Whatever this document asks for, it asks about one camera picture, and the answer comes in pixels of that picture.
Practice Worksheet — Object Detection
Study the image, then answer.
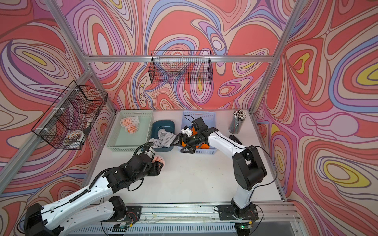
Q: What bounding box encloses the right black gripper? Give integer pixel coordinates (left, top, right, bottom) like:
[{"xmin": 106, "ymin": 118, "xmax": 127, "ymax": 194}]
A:
[{"xmin": 171, "ymin": 132, "xmax": 202, "ymax": 153}]

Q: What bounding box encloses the netted orange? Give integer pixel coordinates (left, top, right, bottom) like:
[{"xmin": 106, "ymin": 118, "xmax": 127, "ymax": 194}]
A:
[
  {"xmin": 199, "ymin": 143, "xmax": 210, "ymax": 149},
  {"xmin": 120, "ymin": 116, "xmax": 139, "ymax": 127},
  {"xmin": 152, "ymin": 155, "xmax": 165, "ymax": 167},
  {"xmin": 125, "ymin": 123, "xmax": 139, "ymax": 134}
]

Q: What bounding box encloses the white foam net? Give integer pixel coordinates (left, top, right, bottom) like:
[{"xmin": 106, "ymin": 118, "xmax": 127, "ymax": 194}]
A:
[
  {"xmin": 162, "ymin": 132, "xmax": 176, "ymax": 148},
  {"xmin": 149, "ymin": 138, "xmax": 164, "ymax": 149},
  {"xmin": 157, "ymin": 128, "xmax": 167, "ymax": 140}
]

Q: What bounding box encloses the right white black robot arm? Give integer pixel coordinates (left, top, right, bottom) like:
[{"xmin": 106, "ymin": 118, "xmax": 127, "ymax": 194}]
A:
[{"xmin": 171, "ymin": 117, "xmax": 267, "ymax": 220}]

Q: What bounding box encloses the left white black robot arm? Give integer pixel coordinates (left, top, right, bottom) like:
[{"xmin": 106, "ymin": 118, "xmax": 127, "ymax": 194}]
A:
[{"xmin": 23, "ymin": 152, "xmax": 165, "ymax": 236}]

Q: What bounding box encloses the dark teal plastic tub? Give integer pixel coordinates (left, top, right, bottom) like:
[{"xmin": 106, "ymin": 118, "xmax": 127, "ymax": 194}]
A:
[{"xmin": 151, "ymin": 120, "xmax": 175, "ymax": 152}]

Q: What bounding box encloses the green plastic basket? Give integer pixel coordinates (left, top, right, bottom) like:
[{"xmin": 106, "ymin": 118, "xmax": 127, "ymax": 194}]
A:
[{"xmin": 107, "ymin": 110, "xmax": 154, "ymax": 153}]

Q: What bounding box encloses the light blue plastic basket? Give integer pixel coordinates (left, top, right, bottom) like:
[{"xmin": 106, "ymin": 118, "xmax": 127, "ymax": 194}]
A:
[{"xmin": 181, "ymin": 111, "xmax": 217, "ymax": 155}]

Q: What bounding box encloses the cup of pencils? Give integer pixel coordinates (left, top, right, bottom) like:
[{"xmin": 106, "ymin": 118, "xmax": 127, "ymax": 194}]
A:
[{"xmin": 228, "ymin": 109, "xmax": 247, "ymax": 134}]

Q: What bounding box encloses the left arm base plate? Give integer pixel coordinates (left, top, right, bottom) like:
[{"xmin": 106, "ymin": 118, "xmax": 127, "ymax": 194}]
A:
[{"xmin": 104, "ymin": 205, "xmax": 142, "ymax": 223}]

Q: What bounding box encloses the item in left wire basket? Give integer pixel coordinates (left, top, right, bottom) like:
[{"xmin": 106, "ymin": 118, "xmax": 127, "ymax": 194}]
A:
[{"xmin": 64, "ymin": 130, "xmax": 84, "ymax": 147}]

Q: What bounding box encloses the black wire basket back wall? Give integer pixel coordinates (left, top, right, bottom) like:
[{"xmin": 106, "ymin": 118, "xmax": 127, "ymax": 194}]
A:
[{"xmin": 148, "ymin": 50, "xmax": 213, "ymax": 85}]

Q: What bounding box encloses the black wire basket wall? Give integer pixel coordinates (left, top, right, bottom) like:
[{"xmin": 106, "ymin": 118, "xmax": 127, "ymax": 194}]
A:
[
  {"xmin": 148, "ymin": 50, "xmax": 213, "ymax": 85},
  {"xmin": 31, "ymin": 81, "xmax": 108, "ymax": 150}
]

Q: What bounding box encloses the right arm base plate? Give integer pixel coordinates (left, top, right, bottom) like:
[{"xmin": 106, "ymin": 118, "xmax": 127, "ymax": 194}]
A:
[{"xmin": 214, "ymin": 204, "xmax": 259, "ymax": 222}]

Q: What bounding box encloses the black wire basket left wall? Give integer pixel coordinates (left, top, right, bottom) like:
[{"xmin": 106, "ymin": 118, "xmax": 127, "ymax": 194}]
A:
[{"xmin": 31, "ymin": 81, "xmax": 108, "ymax": 150}]

